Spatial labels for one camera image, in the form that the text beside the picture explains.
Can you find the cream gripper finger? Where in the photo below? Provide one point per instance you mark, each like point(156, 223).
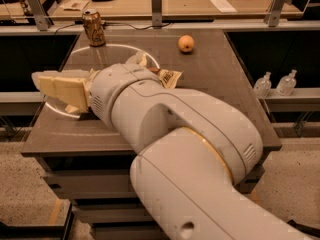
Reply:
point(71, 91)
point(76, 73)

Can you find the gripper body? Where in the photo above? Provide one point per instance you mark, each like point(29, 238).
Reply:
point(104, 89)

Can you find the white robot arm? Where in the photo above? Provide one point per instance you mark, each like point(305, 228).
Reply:
point(191, 151)

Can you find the orange soda can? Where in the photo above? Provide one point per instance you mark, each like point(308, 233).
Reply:
point(93, 27)

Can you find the small paper card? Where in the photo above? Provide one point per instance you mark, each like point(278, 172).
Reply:
point(74, 5)

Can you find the grey drawer cabinet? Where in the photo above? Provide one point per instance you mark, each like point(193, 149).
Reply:
point(89, 163)

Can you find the brown chip bag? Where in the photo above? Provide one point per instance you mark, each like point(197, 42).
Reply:
point(168, 78)

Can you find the orange fruit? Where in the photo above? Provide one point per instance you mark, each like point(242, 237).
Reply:
point(186, 43)

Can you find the white paper note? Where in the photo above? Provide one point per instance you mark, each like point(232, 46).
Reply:
point(223, 6)

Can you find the clear bottle left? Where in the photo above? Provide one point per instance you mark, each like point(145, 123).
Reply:
point(262, 85)

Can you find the clear bottle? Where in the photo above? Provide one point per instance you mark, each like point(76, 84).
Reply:
point(287, 84)
point(262, 85)

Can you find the clear bottle right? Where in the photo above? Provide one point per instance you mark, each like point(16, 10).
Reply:
point(287, 84)

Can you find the black chair base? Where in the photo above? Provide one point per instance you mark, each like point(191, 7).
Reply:
point(305, 229)

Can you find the grey metal bracket left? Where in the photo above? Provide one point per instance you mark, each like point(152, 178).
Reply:
point(39, 15)

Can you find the grey metal bracket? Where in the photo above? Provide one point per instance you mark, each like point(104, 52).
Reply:
point(39, 15)
point(272, 17)
point(156, 8)

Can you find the grey metal bracket centre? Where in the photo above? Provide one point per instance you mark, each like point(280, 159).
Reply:
point(156, 8)

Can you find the grey metal bracket right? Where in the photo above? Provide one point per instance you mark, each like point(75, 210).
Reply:
point(272, 17)

